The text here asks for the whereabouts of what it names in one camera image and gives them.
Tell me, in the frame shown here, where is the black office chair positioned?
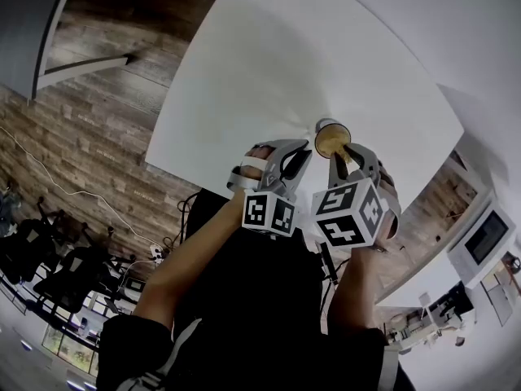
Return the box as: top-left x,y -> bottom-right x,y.
32,244 -> 138,315
0,195 -> 89,285

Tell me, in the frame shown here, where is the person's left forearm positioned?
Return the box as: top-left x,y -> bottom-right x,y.
132,195 -> 246,330

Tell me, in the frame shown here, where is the person's black shirt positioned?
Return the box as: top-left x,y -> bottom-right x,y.
95,187 -> 405,391

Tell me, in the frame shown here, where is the white floor cable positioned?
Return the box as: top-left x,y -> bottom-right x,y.
0,126 -> 164,261

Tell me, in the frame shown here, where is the white cup with dark rim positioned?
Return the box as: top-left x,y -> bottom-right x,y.
313,117 -> 352,159

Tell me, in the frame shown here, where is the person's right forearm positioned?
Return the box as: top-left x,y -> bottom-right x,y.
326,238 -> 387,330

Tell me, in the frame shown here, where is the person's left hand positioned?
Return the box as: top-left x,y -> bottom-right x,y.
239,145 -> 273,189

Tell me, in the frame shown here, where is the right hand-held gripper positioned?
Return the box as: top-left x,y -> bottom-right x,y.
311,144 -> 390,248

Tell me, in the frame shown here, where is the yellow fuzzy sponge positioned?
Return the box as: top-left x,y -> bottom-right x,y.
316,134 -> 356,166

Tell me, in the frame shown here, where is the person's right hand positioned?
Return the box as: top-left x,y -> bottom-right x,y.
378,161 -> 403,242

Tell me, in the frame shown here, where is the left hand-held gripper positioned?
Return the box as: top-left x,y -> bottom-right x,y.
226,138 -> 313,239

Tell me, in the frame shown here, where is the dark grey table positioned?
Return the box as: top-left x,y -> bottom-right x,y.
0,0 -> 140,102

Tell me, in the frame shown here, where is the white appliance with dark screen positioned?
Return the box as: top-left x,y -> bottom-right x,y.
445,199 -> 519,289

